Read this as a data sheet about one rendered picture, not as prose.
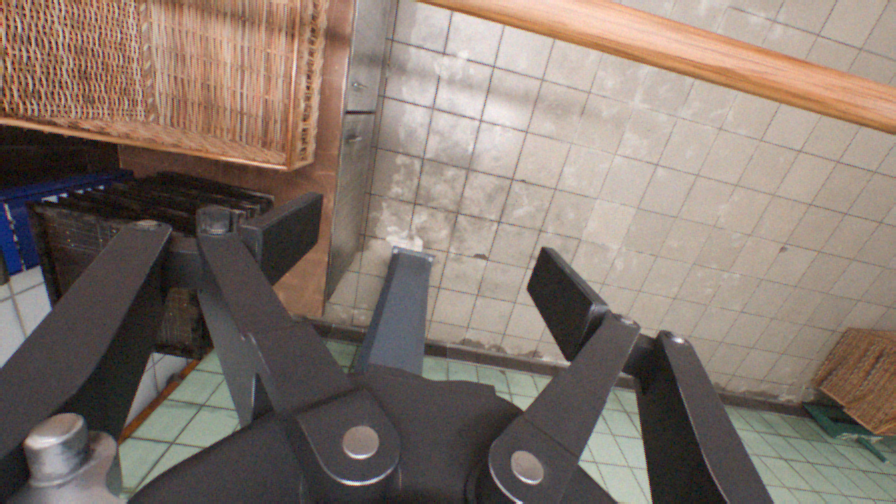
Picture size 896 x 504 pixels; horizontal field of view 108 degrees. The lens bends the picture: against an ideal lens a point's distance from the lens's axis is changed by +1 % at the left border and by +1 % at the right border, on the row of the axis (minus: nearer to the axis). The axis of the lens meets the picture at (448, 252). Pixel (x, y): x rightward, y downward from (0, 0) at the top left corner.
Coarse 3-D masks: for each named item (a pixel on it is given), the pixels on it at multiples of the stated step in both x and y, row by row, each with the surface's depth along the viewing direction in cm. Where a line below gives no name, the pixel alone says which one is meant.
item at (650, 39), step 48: (432, 0) 23; (480, 0) 22; (528, 0) 22; (576, 0) 22; (624, 48) 24; (672, 48) 23; (720, 48) 23; (768, 96) 26; (816, 96) 25; (864, 96) 25
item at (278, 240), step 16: (288, 208) 15; (304, 208) 16; (320, 208) 18; (256, 224) 12; (272, 224) 13; (288, 224) 14; (304, 224) 16; (256, 240) 12; (272, 240) 13; (288, 240) 15; (304, 240) 17; (256, 256) 12; (272, 256) 13; (288, 256) 15; (272, 272) 14
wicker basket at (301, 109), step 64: (64, 0) 60; (128, 0) 69; (192, 0) 71; (320, 0) 69; (0, 64) 55; (64, 64) 63; (128, 64) 73; (192, 64) 76; (256, 64) 77; (320, 64) 76; (64, 128) 59; (128, 128) 70; (192, 128) 82; (256, 128) 82
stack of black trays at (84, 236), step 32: (96, 192) 65; (128, 192) 69; (160, 192) 72; (192, 192) 77; (224, 192) 84; (256, 192) 87; (32, 224) 57; (64, 224) 59; (96, 224) 59; (192, 224) 65; (64, 256) 61; (96, 256) 61; (64, 288) 63; (192, 320) 65; (160, 352) 68; (192, 352) 69
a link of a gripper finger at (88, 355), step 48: (144, 240) 10; (96, 288) 7; (144, 288) 8; (48, 336) 6; (96, 336) 6; (144, 336) 8; (0, 384) 5; (48, 384) 5; (96, 384) 6; (0, 432) 4; (0, 480) 4
